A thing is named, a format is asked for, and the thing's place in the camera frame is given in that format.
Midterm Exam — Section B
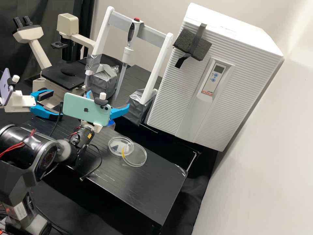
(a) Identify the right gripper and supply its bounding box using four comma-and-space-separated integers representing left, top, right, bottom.
81, 90, 130, 133

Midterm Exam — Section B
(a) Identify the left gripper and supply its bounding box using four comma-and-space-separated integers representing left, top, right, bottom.
4, 89, 64, 121

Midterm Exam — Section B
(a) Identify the grey taped block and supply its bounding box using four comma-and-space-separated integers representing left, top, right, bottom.
84, 55, 121, 96
127, 89, 158, 126

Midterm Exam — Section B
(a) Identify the petri dish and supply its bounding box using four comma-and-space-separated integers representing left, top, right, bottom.
108, 135, 135, 157

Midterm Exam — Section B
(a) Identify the cream microscope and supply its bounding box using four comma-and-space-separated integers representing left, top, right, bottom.
12, 13, 98, 110

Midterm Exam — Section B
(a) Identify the white pipette stand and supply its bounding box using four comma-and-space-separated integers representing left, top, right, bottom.
84, 6, 174, 106

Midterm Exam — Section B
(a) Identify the petri dish lid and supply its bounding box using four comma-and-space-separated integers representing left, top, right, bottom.
121, 142, 147, 168

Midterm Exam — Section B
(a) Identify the pipette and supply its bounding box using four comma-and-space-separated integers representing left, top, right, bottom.
114, 17, 144, 101

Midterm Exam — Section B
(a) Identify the incubator door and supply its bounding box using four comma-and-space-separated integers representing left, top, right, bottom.
144, 14, 286, 152

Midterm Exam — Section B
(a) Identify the white incubator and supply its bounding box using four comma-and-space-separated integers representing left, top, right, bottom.
144, 2, 286, 152

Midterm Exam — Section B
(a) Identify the right wrist camera phone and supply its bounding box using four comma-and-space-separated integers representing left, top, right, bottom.
62, 92, 112, 126

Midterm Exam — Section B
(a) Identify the wrist camera phone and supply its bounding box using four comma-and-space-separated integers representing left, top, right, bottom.
62, 92, 112, 126
0, 68, 20, 106

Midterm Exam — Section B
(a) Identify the black cable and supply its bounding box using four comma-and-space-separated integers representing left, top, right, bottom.
50, 102, 63, 137
80, 144, 103, 181

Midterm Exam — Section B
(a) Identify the left wrist camera phone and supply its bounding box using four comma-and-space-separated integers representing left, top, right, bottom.
0, 68, 20, 106

